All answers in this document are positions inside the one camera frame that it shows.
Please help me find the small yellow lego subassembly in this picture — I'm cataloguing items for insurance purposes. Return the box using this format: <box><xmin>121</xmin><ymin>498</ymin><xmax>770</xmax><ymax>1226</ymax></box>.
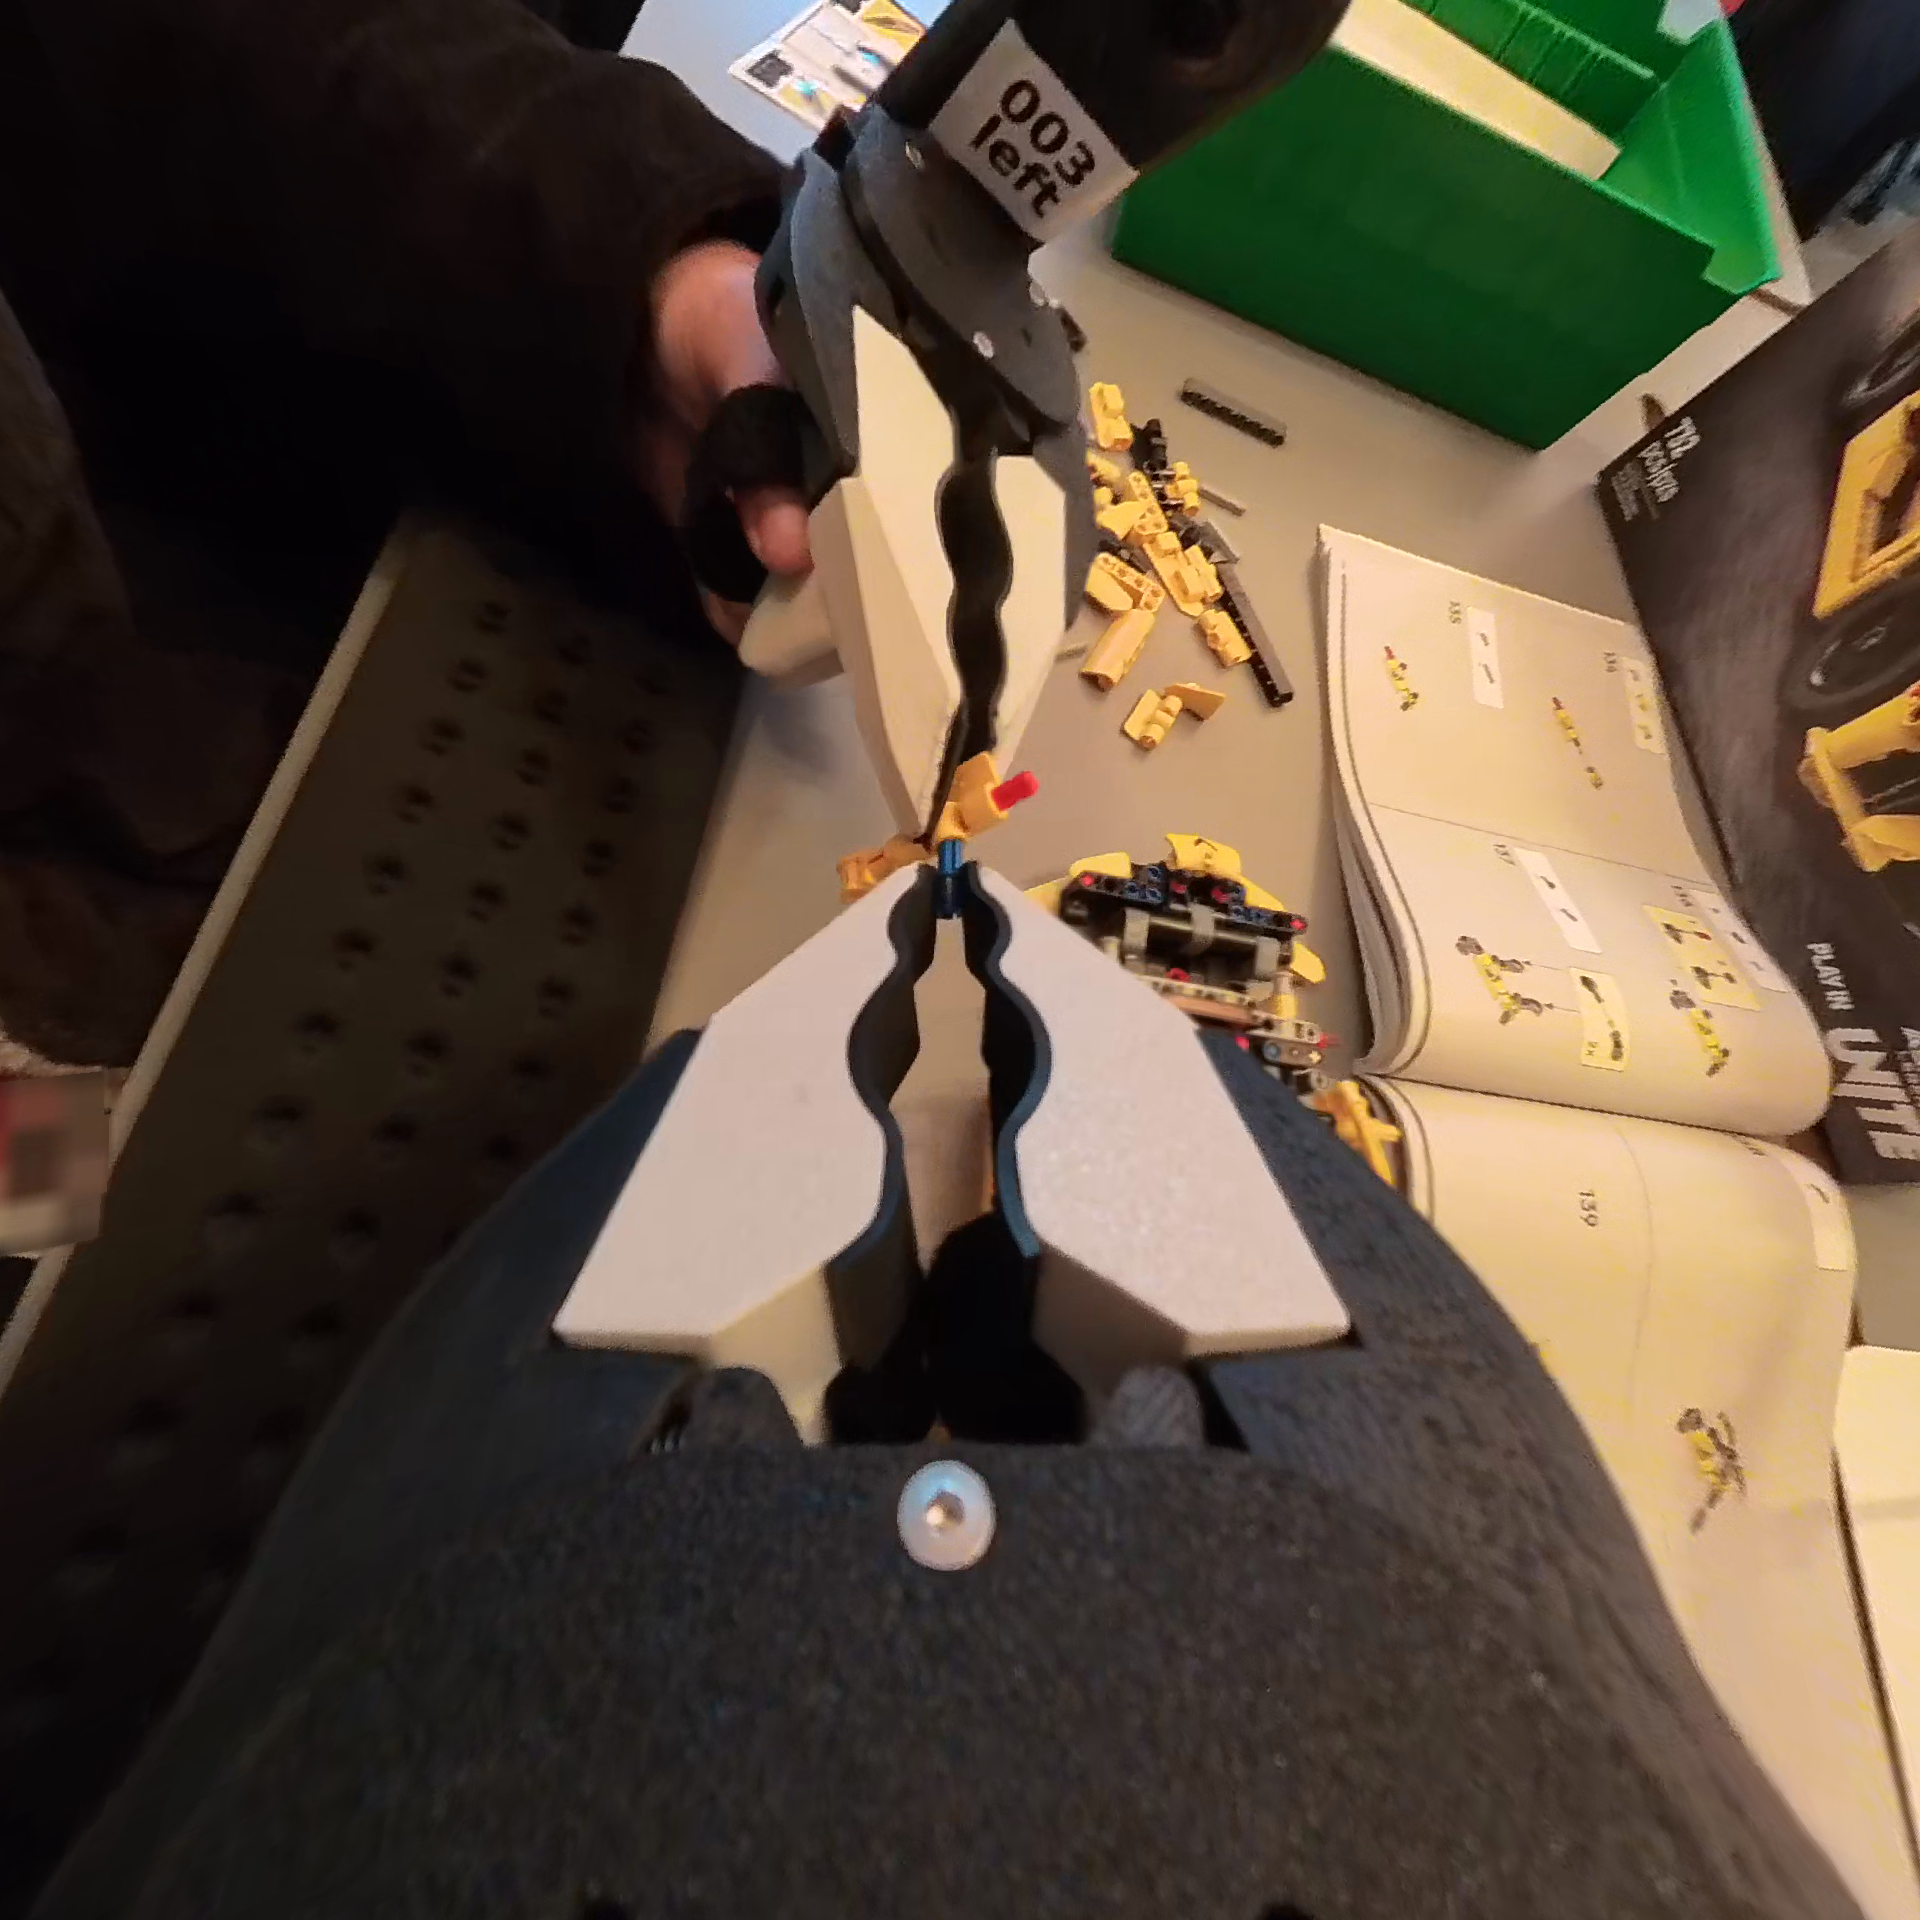
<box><xmin>927</xmin><ymin>755</ymin><xmax>1011</xmax><ymax>846</ymax></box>

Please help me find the yellow printed sticker sheet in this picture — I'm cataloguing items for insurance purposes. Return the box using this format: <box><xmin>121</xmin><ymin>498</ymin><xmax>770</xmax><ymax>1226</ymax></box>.
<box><xmin>729</xmin><ymin>0</ymin><xmax>932</xmax><ymax>119</ymax></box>

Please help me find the green plastic bin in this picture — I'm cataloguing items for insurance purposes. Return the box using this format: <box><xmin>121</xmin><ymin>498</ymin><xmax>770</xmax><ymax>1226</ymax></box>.
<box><xmin>1110</xmin><ymin>0</ymin><xmax>1788</xmax><ymax>452</ymax></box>

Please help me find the building instruction booklet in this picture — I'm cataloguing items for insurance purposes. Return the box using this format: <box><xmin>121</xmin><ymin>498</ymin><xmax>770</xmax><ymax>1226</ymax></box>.
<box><xmin>1311</xmin><ymin>522</ymin><xmax>1899</xmax><ymax>1920</ymax></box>

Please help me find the dark grey holed beam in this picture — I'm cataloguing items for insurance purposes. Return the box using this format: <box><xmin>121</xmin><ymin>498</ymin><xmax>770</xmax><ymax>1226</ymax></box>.
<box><xmin>1178</xmin><ymin>377</ymin><xmax>1290</xmax><ymax>448</ymax></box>

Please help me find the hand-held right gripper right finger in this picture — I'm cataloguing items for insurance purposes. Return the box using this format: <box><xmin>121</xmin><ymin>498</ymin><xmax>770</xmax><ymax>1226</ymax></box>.
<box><xmin>961</xmin><ymin>864</ymin><xmax>1354</xmax><ymax>1425</ymax></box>

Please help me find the dark car set box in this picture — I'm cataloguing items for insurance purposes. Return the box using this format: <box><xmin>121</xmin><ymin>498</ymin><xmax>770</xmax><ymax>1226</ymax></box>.
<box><xmin>1598</xmin><ymin>241</ymin><xmax>1920</xmax><ymax>1187</ymax></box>

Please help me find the pile of yellow brick pieces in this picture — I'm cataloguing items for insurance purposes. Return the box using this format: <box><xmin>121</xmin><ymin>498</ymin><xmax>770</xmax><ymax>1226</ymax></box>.
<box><xmin>1084</xmin><ymin>379</ymin><xmax>1258</xmax><ymax>752</ymax></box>

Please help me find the grey desk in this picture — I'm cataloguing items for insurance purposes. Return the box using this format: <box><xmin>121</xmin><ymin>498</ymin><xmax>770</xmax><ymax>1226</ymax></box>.
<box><xmin>615</xmin><ymin>0</ymin><xmax>1920</xmax><ymax>1353</ymax></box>

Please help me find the person's left forearm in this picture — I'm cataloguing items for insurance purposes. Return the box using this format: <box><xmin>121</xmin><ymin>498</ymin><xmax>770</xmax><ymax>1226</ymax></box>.
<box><xmin>0</xmin><ymin>0</ymin><xmax>788</xmax><ymax>520</ymax></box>

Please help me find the dark perforated chair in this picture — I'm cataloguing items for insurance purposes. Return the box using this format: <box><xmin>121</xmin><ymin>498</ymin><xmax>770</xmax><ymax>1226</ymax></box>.
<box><xmin>0</xmin><ymin>510</ymin><xmax>747</xmax><ymax>1920</ymax></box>

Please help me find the white document stand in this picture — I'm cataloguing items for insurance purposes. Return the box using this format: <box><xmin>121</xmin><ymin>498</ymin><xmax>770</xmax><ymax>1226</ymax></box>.
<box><xmin>1834</xmin><ymin>1343</ymin><xmax>1920</xmax><ymax>1818</ymax></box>

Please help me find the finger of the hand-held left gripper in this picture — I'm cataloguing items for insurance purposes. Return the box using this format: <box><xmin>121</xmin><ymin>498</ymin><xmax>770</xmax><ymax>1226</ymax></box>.
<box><xmin>982</xmin><ymin>446</ymin><xmax>1087</xmax><ymax>769</ymax></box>
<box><xmin>813</xmin><ymin>305</ymin><xmax>964</xmax><ymax>824</ymax></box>

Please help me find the yellow brick car model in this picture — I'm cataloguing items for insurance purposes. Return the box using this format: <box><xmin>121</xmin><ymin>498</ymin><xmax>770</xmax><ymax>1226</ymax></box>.
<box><xmin>1054</xmin><ymin>830</ymin><xmax>1407</xmax><ymax>1191</ymax></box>

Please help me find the person's left hand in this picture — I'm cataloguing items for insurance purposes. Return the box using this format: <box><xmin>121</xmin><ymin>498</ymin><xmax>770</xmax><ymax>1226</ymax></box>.
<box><xmin>650</xmin><ymin>244</ymin><xmax>822</xmax><ymax>648</ymax></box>

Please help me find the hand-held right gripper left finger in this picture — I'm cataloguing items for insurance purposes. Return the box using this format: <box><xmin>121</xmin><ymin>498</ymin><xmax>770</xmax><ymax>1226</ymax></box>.
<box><xmin>550</xmin><ymin>866</ymin><xmax>934</xmax><ymax>1449</ymax></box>

